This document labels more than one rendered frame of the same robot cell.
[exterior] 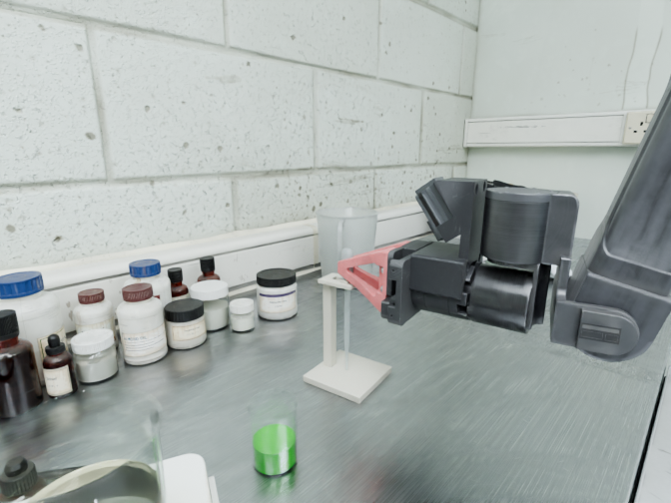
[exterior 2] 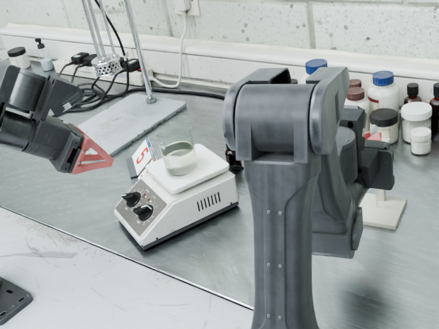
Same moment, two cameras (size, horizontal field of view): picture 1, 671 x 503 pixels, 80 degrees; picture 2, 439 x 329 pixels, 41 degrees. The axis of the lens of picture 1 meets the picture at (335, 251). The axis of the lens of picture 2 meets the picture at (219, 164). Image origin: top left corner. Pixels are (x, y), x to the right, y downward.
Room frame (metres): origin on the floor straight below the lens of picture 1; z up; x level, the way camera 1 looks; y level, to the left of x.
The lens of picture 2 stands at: (0.19, -0.81, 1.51)
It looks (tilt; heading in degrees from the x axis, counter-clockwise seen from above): 30 degrees down; 90
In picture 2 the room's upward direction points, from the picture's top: 11 degrees counter-clockwise
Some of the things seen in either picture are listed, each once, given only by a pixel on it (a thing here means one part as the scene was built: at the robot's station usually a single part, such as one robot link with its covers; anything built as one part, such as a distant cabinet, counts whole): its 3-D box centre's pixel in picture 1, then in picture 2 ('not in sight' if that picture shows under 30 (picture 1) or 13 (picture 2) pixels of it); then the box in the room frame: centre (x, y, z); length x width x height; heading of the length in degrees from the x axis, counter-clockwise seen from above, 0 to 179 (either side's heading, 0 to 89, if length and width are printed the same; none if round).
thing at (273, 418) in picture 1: (274, 432); not in sight; (0.31, 0.05, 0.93); 0.04 x 0.04 x 0.06
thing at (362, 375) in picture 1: (348, 328); (375, 180); (0.44, -0.02, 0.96); 0.08 x 0.08 x 0.13; 56
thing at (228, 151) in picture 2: not in sight; (232, 153); (0.23, 0.22, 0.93); 0.03 x 0.03 x 0.07
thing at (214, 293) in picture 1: (210, 304); (416, 123); (0.60, 0.20, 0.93); 0.06 x 0.06 x 0.07
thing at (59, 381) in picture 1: (58, 364); not in sight; (0.41, 0.32, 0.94); 0.03 x 0.03 x 0.07
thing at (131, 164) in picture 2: not in sight; (140, 156); (0.04, 0.31, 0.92); 0.09 x 0.06 x 0.04; 99
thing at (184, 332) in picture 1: (186, 322); (383, 126); (0.54, 0.22, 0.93); 0.05 x 0.05 x 0.06
